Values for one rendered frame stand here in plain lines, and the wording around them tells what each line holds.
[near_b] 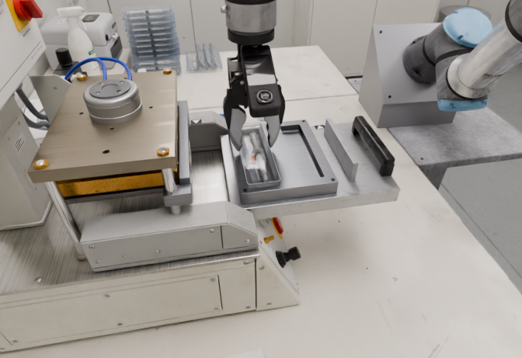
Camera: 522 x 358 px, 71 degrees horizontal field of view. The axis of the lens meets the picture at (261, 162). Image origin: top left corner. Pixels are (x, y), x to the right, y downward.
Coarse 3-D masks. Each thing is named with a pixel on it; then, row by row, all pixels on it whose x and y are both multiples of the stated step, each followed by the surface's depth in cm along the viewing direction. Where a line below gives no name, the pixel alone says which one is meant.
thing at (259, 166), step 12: (252, 132) 70; (264, 132) 70; (252, 144) 67; (264, 144) 67; (252, 156) 64; (264, 156) 64; (252, 168) 62; (264, 168) 62; (276, 168) 62; (252, 180) 59; (264, 180) 59; (276, 180) 59
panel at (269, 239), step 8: (256, 224) 63; (272, 224) 76; (264, 232) 66; (272, 232) 73; (264, 240) 63; (272, 240) 70; (280, 240) 77; (264, 248) 61; (272, 248) 66; (280, 248) 74; (272, 256) 64; (280, 264) 66; (288, 264) 74; (280, 272) 65; (288, 272) 70; (288, 280) 67; (296, 288) 70
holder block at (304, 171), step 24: (288, 144) 71; (312, 144) 69; (240, 168) 63; (288, 168) 63; (312, 168) 66; (240, 192) 59; (264, 192) 59; (288, 192) 60; (312, 192) 61; (336, 192) 62
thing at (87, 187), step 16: (96, 176) 52; (112, 176) 52; (128, 176) 52; (144, 176) 52; (160, 176) 53; (176, 176) 53; (64, 192) 52; (80, 192) 52; (96, 192) 53; (112, 192) 53; (128, 192) 54; (144, 192) 54; (160, 192) 55
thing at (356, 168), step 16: (336, 128) 70; (224, 144) 73; (320, 144) 73; (336, 144) 69; (352, 144) 73; (224, 160) 69; (336, 160) 69; (352, 160) 63; (368, 160) 69; (336, 176) 65; (352, 176) 64; (368, 176) 65; (384, 176) 65; (352, 192) 62; (368, 192) 62; (384, 192) 63; (256, 208) 60; (272, 208) 60; (288, 208) 61; (304, 208) 62; (320, 208) 62; (336, 208) 63
